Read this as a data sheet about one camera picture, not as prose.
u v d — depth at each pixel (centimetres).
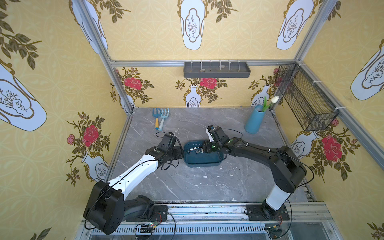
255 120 94
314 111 74
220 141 70
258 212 73
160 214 73
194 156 95
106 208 40
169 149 71
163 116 117
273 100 84
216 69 92
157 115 117
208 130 84
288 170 46
